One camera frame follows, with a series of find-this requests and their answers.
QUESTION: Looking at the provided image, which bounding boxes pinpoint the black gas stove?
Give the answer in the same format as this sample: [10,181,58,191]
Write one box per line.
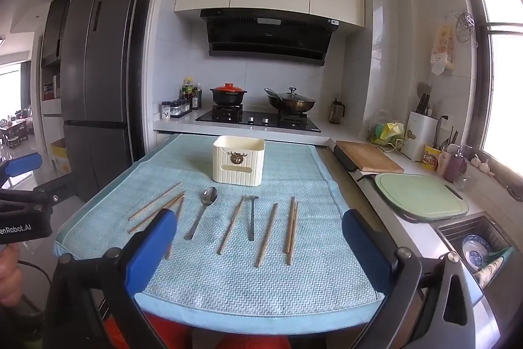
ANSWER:
[195,106,321,133]

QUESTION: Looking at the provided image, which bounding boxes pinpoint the black pot with red lid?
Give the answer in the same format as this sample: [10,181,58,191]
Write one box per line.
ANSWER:
[210,83,248,106]

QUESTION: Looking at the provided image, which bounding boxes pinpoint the black range hood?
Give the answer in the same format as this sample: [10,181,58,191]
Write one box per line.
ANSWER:
[200,9,340,66]

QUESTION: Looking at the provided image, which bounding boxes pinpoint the dark metal spoon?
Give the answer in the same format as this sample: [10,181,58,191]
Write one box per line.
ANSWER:
[244,195,259,242]

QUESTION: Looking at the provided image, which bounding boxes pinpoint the yellow green plastic bags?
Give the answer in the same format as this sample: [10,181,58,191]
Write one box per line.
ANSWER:
[368,121,408,148]

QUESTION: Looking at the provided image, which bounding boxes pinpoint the yellow cardboard box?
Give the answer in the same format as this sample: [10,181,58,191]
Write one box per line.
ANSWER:
[51,138,73,176]

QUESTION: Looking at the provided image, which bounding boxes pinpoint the window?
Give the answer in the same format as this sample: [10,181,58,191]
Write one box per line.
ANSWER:
[466,0,523,186]

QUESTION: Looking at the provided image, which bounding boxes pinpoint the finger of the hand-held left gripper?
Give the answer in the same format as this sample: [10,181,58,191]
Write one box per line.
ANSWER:
[33,171,81,207]
[0,153,43,186]

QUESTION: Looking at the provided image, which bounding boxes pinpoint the green and white dish cloth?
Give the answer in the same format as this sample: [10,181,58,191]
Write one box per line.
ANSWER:
[475,247,514,288]

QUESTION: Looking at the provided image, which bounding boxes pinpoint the dark sauce bottles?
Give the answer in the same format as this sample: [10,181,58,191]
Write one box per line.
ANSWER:
[182,78,203,110]

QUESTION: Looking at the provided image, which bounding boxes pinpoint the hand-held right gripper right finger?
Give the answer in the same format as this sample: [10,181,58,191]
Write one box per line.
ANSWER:
[342,209,489,349]

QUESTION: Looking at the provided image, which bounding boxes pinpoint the light blue woven towel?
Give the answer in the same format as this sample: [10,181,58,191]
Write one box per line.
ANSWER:
[52,134,387,327]

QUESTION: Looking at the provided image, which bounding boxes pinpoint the brown water jug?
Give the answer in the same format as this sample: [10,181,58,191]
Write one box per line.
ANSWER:
[329,97,346,125]

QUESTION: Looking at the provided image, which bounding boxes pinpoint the hanging wire steamer rack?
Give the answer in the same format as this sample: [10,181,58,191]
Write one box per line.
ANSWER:
[451,9,479,47]

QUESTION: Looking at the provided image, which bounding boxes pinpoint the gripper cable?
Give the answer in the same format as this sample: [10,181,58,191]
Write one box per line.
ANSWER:
[18,261,53,280]

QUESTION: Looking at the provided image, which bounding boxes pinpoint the blue and white bowl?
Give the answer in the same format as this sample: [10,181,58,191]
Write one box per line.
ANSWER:
[463,235,491,269]

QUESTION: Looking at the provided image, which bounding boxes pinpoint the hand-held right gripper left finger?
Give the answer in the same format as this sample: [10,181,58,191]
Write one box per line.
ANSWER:
[41,209,177,349]

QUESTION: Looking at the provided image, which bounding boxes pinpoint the grey refrigerator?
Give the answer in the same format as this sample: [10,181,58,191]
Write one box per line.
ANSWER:
[61,0,143,202]

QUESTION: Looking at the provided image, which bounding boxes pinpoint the yellow printed cup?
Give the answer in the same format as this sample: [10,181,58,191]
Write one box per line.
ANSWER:
[423,145,441,172]

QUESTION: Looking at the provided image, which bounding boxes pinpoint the garlic bulbs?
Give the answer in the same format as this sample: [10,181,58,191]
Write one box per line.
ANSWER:
[470,155,490,174]

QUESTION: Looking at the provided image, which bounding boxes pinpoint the silver metal spoon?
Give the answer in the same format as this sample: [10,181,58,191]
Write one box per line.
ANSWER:
[185,186,218,240]

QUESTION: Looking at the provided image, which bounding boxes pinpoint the black flat appliance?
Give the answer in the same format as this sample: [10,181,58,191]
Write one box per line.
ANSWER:
[333,147,362,172]

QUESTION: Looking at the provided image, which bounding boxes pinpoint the wok with glass lid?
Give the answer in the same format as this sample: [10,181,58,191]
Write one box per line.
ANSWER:
[265,87,317,115]

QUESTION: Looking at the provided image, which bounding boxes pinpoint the white knife block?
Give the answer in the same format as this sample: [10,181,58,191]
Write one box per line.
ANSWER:
[402,111,439,162]

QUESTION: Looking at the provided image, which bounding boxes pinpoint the person's left hand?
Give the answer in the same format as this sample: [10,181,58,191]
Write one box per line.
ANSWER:
[0,244,24,308]

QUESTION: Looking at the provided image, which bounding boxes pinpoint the steel sink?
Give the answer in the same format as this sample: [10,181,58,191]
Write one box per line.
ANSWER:
[435,212,516,289]

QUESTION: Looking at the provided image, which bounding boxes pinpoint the hanging printed bag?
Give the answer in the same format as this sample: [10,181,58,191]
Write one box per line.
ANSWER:
[430,24,457,77]

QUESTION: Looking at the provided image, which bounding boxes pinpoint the green cutting board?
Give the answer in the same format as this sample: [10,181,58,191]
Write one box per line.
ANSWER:
[375,172,469,219]

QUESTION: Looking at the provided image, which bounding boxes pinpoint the cream ribbed utensil holder box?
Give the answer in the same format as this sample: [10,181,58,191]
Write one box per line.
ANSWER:
[212,135,266,184]

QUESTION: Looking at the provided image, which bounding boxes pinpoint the purple soap bottle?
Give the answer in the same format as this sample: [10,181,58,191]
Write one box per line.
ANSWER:
[445,145,467,184]

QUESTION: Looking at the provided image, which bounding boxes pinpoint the dark tall cabinet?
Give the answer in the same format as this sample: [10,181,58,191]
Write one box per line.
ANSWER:
[40,0,75,67]

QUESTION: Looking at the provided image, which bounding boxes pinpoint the wooden cutting board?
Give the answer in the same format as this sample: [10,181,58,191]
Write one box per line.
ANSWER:
[335,140,404,174]

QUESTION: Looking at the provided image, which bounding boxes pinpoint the red fabric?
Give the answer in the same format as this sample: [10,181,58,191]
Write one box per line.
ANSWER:
[141,312,295,349]

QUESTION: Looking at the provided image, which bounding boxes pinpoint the pink utensil cup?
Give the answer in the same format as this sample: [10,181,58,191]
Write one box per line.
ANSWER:
[438,150,452,177]

